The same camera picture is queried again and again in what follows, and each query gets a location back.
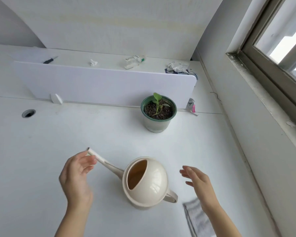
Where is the crumpled clear plastic bag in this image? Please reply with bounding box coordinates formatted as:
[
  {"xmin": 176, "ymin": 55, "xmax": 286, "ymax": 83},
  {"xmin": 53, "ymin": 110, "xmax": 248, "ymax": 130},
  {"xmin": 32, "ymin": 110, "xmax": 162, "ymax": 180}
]
[{"xmin": 166, "ymin": 61, "xmax": 191, "ymax": 73}]

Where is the person's right hand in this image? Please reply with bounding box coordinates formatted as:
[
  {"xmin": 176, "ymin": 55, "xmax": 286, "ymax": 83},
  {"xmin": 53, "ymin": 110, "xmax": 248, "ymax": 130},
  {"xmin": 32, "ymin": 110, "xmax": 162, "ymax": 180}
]
[{"xmin": 180, "ymin": 166, "xmax": 220, "ymax": 213}]

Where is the person's left hand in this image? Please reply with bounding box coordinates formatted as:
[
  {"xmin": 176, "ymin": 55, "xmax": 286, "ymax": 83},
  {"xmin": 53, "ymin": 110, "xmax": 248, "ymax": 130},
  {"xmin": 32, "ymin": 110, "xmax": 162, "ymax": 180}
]
[{"xmin": 59, "ymin": 150, "xmax": 98, "ymax": 207}]

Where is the pink and white packet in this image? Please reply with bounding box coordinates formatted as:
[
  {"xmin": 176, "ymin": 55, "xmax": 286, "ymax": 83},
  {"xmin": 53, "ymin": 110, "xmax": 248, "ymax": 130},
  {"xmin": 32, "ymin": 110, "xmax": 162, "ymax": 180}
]
[{"xmin": 186, "ymin": 98, "xmax": 199, "ymax": 116}]

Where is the green-rimmed white plant pot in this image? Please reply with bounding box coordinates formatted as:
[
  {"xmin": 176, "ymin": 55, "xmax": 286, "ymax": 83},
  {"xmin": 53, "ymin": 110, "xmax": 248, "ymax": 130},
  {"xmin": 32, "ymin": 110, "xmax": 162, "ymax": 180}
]
[{"xmin": 141, "ymin": 95, "xmax": 177, "ymax": 133}]

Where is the small green seedling plant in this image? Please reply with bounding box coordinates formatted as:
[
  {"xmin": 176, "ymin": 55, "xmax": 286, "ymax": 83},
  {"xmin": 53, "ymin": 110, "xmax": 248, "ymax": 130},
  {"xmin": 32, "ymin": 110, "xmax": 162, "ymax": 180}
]
[{"xmin": 152, "ymin": 93, "xmax": 171, "ymax": 115}]

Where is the white divider bracket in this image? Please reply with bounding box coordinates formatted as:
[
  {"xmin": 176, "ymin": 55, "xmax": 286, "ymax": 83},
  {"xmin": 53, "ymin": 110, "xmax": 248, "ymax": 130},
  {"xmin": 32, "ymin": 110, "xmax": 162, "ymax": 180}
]
[{"xmin": 50, "ymin": 93, "xmax": 63, "ymax": 105}]

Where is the cream plastic watering can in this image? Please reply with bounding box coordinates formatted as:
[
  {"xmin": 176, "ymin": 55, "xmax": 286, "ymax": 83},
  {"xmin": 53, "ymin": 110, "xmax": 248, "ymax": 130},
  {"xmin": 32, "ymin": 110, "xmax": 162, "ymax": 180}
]
[{"xmin": 87, "ymin": 147, "xmax": 179, "ymax": 211}]

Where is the person's left forearm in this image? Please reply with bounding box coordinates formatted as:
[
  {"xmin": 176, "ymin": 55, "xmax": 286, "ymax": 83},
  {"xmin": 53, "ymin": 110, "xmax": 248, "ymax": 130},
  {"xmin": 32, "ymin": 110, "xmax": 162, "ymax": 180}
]
[{"xmin": 55, "ymin": 204, "xmax": 94, "ymax": 237}]

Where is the person's right forearm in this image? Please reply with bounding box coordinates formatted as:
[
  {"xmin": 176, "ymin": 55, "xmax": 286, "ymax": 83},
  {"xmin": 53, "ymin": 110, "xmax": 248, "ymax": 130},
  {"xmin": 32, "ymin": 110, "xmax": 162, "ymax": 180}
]
[{"xmin": 203, "ymin": 204, "xmax": 242, "ymax": 237}]

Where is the grey window frame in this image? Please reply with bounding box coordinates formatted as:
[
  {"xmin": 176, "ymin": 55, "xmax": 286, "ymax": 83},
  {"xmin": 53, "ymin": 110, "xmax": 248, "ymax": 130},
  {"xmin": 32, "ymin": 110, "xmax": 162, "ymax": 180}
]
[{"xmin": 226, "ymin": 0, "xmax": 296, "ymax": 136}]

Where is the grey cloth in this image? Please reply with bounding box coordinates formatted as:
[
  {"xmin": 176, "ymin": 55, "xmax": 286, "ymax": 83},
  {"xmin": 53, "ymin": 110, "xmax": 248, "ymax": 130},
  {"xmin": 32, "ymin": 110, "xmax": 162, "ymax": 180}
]
[{"xmin": 182, "ymin": 197, "xmax": 217, "ymax": 237}]

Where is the white desk divider panel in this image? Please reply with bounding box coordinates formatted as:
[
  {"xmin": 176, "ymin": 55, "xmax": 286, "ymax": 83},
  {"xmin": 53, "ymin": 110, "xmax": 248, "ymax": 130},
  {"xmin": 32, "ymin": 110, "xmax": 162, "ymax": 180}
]
[{"xmin": 12, "ymin": 61, "xmax": 197, "ymax": 108}]

